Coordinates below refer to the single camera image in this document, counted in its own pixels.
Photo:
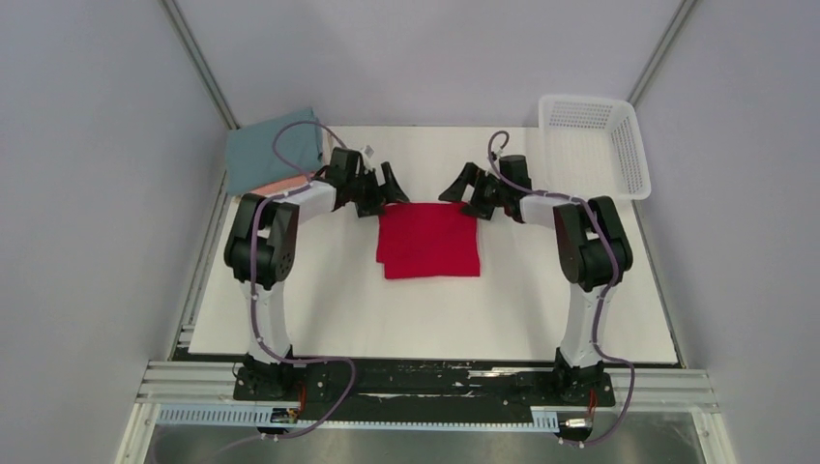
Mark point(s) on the folded teal t shirt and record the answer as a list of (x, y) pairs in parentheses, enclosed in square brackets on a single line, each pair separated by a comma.
[(271, 151)]

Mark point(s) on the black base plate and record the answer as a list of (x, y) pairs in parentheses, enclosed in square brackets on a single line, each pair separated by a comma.
[(425, 391)]

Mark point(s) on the aluminium frame rail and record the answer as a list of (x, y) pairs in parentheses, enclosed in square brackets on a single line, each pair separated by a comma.
[(656, 389)]

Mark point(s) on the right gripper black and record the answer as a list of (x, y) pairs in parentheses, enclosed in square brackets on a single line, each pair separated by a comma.
[(471, 177)]

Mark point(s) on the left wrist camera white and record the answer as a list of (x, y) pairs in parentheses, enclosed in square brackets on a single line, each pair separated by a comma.
[(368, 152)]

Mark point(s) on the white plastic basket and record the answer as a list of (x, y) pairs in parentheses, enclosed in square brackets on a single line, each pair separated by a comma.
[(592, 146)]

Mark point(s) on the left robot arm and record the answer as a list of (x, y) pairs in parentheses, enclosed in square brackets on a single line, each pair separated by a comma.
[(261, 250)]

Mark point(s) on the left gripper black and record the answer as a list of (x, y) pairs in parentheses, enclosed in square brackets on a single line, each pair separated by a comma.
[(389, 192)]

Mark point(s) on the folded pink t shirt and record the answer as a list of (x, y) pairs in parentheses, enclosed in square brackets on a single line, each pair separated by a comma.
[(281, 186)]

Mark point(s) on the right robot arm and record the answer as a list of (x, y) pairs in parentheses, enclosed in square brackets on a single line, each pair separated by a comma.
[(594, 253)]

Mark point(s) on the red t shirt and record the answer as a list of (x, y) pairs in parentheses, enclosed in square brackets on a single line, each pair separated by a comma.
[(420, 240)]

